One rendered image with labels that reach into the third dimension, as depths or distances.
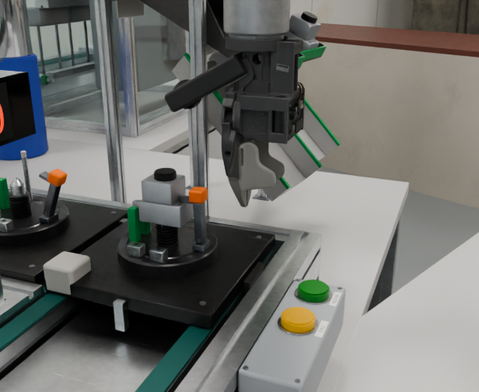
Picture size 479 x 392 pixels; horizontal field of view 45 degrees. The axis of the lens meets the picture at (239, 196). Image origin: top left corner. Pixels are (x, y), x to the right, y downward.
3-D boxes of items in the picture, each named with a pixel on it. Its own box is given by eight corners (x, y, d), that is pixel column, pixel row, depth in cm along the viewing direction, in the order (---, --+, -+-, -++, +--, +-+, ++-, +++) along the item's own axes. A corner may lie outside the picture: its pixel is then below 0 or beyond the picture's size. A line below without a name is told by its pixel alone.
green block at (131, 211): (141, 239, 82) (138, 207, 80) (136, 243, 81) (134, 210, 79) (134, 238, 83) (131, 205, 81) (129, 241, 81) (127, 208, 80)
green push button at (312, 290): (331, 295, 75) (333, 281, 75) (324, 311, 72) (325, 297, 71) (302, 289, 77) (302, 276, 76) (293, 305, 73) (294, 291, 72)
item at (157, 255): (168, 258, 77) (168, 247, 76) (162, 263, 75) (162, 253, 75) (155, 255, 77) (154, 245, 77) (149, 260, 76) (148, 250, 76)
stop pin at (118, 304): (129, 327, 73) (127, 299, 72) (124, 332, 72) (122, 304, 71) (120, 324, 74) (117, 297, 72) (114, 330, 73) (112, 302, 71)
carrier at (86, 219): (131, 221, 98) (126, 149, 93) (36, 289, 77) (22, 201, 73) (16, 201, 106) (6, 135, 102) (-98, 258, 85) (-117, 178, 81)
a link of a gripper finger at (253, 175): (271, 220, 71) (273, 147, 67) (226, 213, 73) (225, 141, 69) (279, 211, 73) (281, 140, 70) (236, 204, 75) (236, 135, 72)
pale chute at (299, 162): (305, 179, 107) (323, 166, 104) (271, 202, 96) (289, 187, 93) (214, 61, 109) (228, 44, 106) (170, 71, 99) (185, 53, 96)
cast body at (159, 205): (195, 216, 81) (194, 169, 78) (180, 229, 77) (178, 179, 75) (142, 208, 84) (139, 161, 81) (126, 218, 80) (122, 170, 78)
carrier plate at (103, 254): (275, 246, 89) (275, 232, 88) (211, 330, 68) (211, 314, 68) (138, 222, 97) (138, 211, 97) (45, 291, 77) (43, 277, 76)
